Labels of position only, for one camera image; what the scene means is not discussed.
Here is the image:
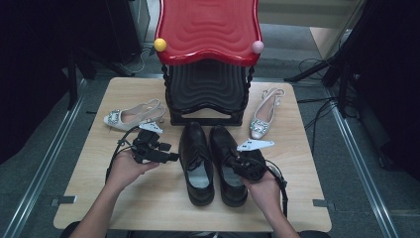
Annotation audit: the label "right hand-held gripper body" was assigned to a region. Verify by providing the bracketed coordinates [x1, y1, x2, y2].
[232, 138, 275, 182]

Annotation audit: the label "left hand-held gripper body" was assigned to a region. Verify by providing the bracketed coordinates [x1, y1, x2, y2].
[131, 121, 163, 165]

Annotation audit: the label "black leather shoe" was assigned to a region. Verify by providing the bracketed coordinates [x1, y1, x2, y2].
[208, 124, 249, 208]
[177, 121, 216, 207]

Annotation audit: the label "white jewelled slingback shoe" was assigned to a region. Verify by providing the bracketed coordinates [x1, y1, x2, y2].
[103, 98, 166, 132]
[249, 86, 286, 140]

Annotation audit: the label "red and black shoe rack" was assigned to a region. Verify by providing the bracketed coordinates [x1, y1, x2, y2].
[154, 0, 265, 127]

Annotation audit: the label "person's left hand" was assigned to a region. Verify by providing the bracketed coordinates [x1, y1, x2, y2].
[105, 150, 160, 192]

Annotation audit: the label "person's right hand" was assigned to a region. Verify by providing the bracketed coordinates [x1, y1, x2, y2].
[239, 170, 285, 213]

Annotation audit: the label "person's right leg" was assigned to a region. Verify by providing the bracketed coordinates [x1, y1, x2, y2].
[296, 227, 332, 238]

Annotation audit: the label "person's leg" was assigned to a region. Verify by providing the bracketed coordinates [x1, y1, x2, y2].
[296, 227, 332, 238]
[58, 221, 82, 238]

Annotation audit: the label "black metal stand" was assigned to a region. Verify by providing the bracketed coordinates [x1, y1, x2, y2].
[63, 46, 133, 112]

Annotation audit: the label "black tripod stand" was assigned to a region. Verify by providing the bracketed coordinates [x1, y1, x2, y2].
[283, 0, 360, 117]

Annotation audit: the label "person's left leg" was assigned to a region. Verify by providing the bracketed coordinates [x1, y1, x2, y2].
[58, 221, 82, 238]

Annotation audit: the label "dark cabinet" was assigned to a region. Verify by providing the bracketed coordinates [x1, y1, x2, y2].
[105, 0, 152, 65]

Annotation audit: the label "black curtain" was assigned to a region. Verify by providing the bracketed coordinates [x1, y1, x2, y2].
[343, 0, 420, 182]
[0, 0, 112, 165]

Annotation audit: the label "beige board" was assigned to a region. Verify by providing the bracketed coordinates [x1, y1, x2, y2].
[309, 0, 365, 60]

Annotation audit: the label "left hand-held gripper cable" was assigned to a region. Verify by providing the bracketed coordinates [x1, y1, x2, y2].
[104, 126, 142, 183]

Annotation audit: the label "hand-held gripper cable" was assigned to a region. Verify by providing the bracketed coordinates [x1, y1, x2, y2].
[104, 126, 142, 183]
[263, 159, 289, 219]

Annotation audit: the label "right hand-held gripper cable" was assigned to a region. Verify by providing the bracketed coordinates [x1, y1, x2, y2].
[263, 159, 289, 219]

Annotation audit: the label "black floor cables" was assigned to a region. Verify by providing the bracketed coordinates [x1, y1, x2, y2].
[296, 58, 341, 147]

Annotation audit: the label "grey table edge bracket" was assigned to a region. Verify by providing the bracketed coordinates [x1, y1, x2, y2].
[312, 198, 335, 211]
[49, 195, 77, 208]

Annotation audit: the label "white floor cable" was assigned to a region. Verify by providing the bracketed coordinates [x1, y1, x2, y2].
[120, 48, 151, 74]

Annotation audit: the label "metal floor rail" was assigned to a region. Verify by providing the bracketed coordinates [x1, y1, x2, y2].
[330, 98, 401, 238]
[0, 78, 88, 238]

